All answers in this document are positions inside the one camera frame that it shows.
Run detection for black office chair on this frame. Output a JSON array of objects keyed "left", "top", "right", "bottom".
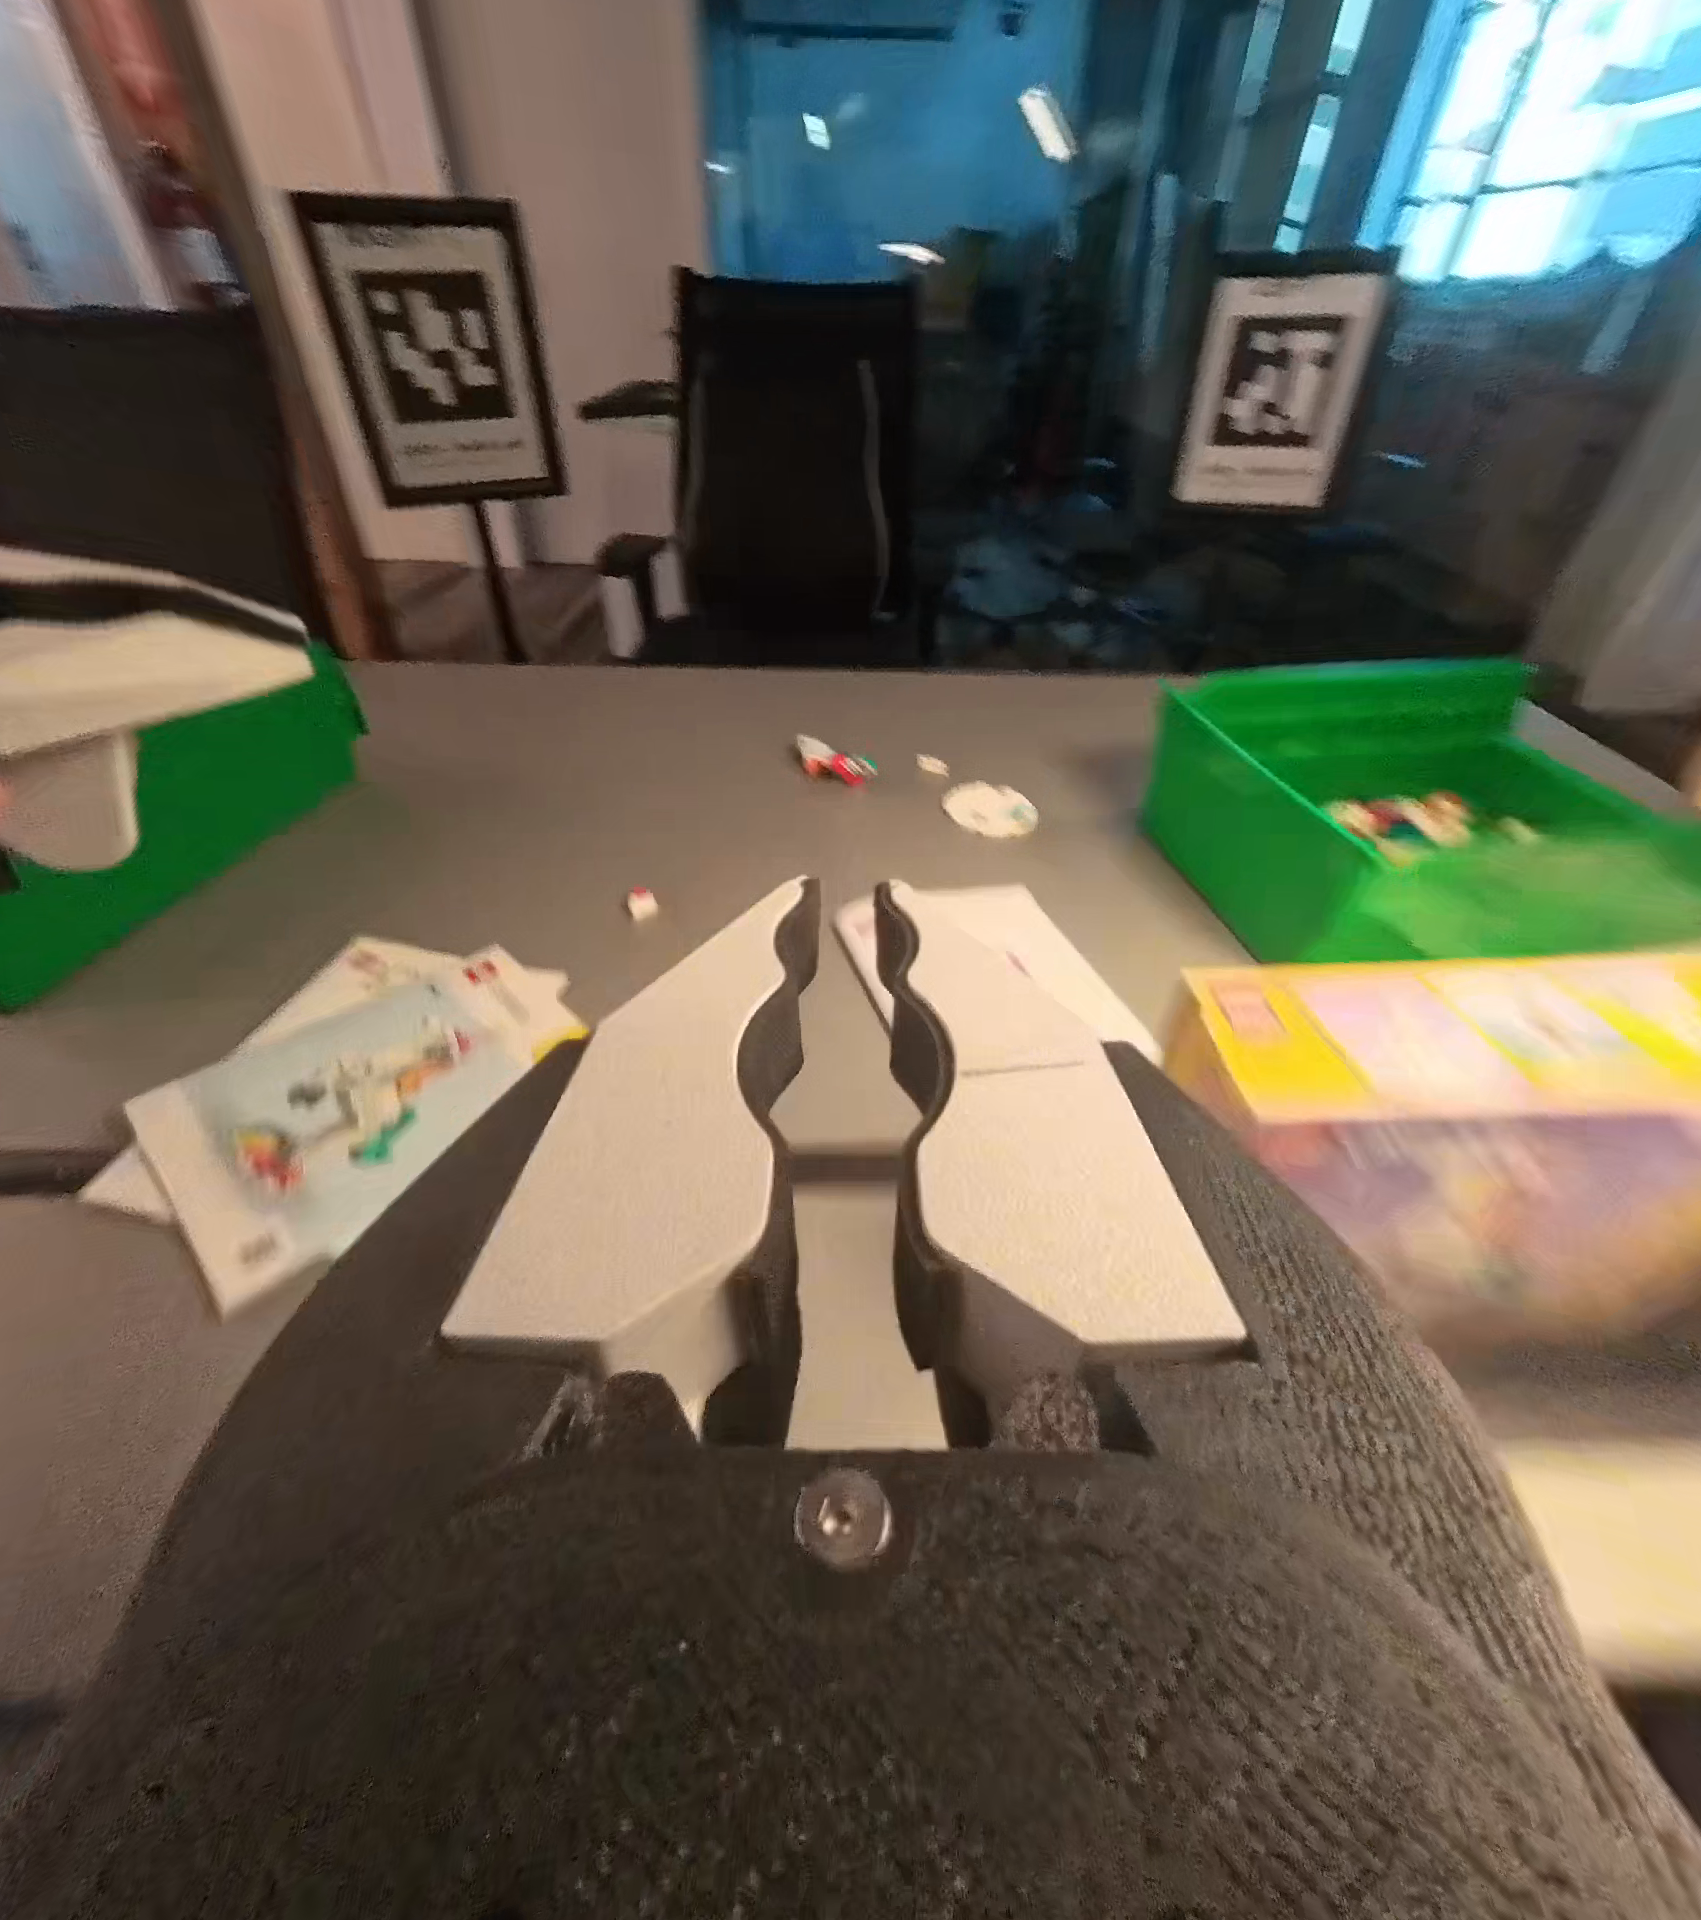
[
  {"left": 0, "top": 288, "right": 330, "bottom": 649},
  {"left": 582, "top": 267, "right": 944, "bottom": 663}
]

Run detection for colourful instruction booklet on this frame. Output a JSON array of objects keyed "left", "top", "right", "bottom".
[{"left": 80, "top": 936, "right": 590, "bottom": 1327}]

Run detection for window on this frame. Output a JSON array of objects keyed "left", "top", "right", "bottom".
[{"left": 1391, "top": 0, "right": 1701, "bottom": 288}]

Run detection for green plastic bin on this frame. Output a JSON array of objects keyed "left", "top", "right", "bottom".
[
  {"left": 1138, "top": 657, "right": 1701, "bottom": 963},
  {"left": 0, "top": 640, "right": 369, "bottom": 1013}
]

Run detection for pile of lego pieces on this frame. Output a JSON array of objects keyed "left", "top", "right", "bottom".
[{"left": 1324, "top": 789, "right": 1542, "bottom": 871}]

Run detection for yellow lego box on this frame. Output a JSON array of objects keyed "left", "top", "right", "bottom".
[{"left": 1162, "top": 948, "right": 1701, "bottom": 1353}]

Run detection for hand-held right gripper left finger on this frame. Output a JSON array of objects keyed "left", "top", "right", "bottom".
[{"left": 443, "top": 876, "right": 824, "bottom": 1441}]

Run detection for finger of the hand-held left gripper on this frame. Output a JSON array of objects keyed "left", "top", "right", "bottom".
[
  {"left": 0, "top": 619, "right": 314, "bottom": 873},
  {"left": 0, "top": 541, "right": 312, "bottom": 649}
]

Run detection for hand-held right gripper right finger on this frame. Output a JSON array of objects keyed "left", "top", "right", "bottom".
[{"left": 874, "top": 884, "right": 1252, "bottom": 1418}]

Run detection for white instruction booklet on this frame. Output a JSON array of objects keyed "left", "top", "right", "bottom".
[{"left": 831, "top": 884, "right": 1168, "bottom": 1074}]

